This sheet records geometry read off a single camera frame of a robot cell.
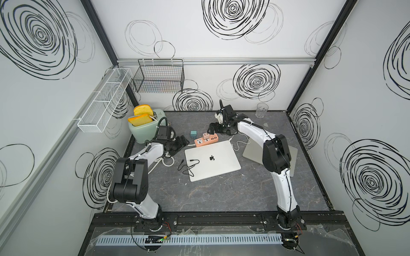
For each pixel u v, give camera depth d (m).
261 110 1.16
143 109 0.92
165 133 0.74
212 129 0.88
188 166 0.91
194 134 1.05
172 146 0.81
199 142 0.99
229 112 0.79
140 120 0.89
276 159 0.58
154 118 0.93
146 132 0.92
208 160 0.94
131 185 0.45
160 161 0.91
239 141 1.03
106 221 0.75
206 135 0.98
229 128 0.74
